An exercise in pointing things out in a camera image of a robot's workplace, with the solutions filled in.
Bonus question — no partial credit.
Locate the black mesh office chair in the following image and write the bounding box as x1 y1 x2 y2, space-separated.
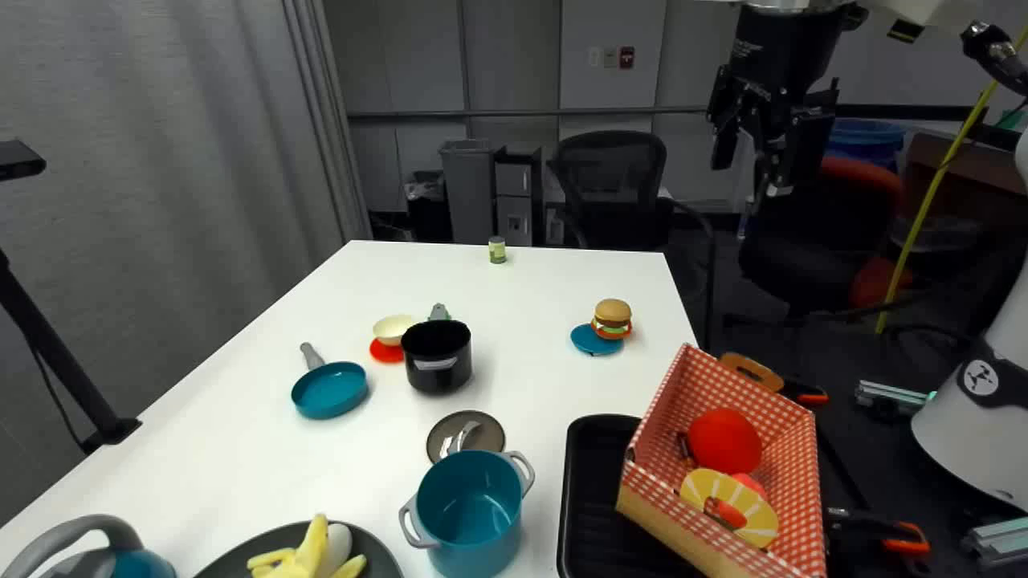
546 128 680 250

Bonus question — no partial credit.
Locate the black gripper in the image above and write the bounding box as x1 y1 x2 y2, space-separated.
732 8 847 207

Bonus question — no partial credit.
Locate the yellow orange slice toy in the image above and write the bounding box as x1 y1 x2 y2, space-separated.
677 466 782 554

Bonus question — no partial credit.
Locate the small blue toy plate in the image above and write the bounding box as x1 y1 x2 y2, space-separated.
567 321 627 359

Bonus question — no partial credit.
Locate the black orange chair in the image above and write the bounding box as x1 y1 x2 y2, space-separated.
734 149 913 317

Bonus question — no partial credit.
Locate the bowl of toy fruit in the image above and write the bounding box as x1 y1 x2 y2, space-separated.
191 517 403 578

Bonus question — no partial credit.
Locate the blue toy frying pan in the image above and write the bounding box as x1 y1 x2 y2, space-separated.
290 341 372 423

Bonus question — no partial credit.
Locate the teal grey clamp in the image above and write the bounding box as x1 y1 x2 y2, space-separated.
956 514 1028 568
850 377 939 419

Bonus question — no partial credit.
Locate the blue bin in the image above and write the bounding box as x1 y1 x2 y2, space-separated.
827 117 909 174

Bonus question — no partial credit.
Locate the red toy tomato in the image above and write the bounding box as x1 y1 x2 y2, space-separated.
684 408 763 480

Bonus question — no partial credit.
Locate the red toy saucer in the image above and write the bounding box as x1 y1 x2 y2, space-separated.
366 333 411 367

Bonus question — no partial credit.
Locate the yellow cable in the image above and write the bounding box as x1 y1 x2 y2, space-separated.
870 20 1028 336

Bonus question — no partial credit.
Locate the grey round pot lid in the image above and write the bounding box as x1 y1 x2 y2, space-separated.
425 408 507 466

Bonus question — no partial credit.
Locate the blue toy pot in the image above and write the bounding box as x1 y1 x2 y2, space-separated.
396 447 536 578

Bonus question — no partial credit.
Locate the brown wooden desk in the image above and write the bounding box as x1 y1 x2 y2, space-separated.
902 126 1028 219

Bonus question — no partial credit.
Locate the cream toy bowl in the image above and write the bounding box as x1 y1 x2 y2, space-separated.
370 313 416 350

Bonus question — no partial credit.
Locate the black baking tray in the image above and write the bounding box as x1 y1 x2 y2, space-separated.
555 415 700 578

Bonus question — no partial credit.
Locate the orange handled clamp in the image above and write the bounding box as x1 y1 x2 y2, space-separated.
782 379 835 412
826 504 934 561

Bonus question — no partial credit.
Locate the grey cabinet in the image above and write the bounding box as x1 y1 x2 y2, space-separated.
435 139 544 246

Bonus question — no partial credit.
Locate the blue toy kettle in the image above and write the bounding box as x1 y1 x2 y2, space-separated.
0 512 178 578

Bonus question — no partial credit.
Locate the black toy pot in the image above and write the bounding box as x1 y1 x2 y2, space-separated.
399 302 474 400

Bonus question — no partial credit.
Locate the toy burger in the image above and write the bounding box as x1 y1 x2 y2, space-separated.
590 295 636 345

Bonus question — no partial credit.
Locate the red plastic dish rack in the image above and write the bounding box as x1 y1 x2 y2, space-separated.
612 345 833 578

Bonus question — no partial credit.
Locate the yellow toy banana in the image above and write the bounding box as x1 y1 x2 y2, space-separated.
245 512 370 578

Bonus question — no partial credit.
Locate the black camera tripod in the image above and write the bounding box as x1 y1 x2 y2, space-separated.
0 246 144 457

